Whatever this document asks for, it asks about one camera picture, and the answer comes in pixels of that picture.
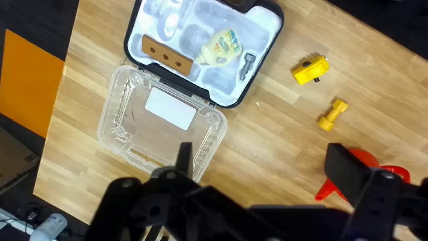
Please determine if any brown toy cracker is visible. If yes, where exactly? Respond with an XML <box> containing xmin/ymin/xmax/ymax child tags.
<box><xmin>142</xmin><ymin>34</ymin><xmax>193</xmax><ymax>74</ymax></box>

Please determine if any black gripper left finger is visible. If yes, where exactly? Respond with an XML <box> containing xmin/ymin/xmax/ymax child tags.
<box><xmin>175</xmin><ymin>141</ymin><xmax>193</xmax><ymax>177</ymax></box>

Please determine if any yellow toy dumbbell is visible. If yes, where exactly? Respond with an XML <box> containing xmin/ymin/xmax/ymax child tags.
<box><xmin>317</xmin><ymin>98</ymin><xmax>349</xmax><ymax>131</ymax></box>

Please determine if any orange toy teapot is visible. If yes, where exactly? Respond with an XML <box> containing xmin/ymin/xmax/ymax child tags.
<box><xmin>314</xmin><ymin>148</ymin><xmax>411</xmax><ymax>200</ymax></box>

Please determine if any yellow toy car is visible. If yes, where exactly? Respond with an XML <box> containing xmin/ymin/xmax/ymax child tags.
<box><xmin>292</xmin><ymin>53</ymin><xmax>330</xmax><ymax>85</ymax></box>

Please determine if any toy case with clear lid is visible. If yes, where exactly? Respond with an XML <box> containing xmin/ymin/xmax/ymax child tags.
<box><xmin>98</xmin><ymin>0</ymin><xmax>283</xmax><ymax>180</ymax></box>

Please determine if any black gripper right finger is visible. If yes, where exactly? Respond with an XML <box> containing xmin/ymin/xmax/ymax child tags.
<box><xmin>324</xmin><ymin>143</ymin><xmax>372</xmax><ymax>207</ymax></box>

